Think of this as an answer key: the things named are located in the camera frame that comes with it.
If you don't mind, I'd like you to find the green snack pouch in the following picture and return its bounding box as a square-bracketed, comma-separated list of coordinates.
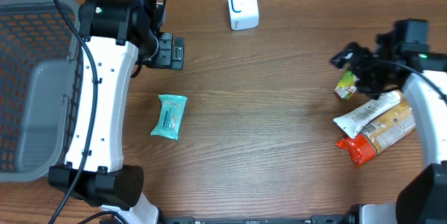
[334, 70, 359, 100]

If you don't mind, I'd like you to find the white tube gold cap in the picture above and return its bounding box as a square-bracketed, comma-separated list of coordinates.
[333, 91, 403, 138]

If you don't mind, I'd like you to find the orange spaghetti packet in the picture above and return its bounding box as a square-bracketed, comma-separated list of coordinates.
[336, 100, 416, 166]

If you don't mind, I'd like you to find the teal wet wipes pack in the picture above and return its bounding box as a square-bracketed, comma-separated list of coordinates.
[151, 94, 187, 141]

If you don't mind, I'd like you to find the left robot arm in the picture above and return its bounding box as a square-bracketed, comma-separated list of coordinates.
[48, 0, 184, 223]

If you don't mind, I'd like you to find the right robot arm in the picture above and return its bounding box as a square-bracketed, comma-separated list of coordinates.
[340, 19, 446, 223]

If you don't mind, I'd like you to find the white barcode scanner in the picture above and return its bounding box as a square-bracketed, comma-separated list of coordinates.
[228, 0, 260, 31]

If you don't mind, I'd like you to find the grey plastic shopping basket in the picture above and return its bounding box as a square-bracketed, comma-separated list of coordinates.
[1, 0, 83, 182]

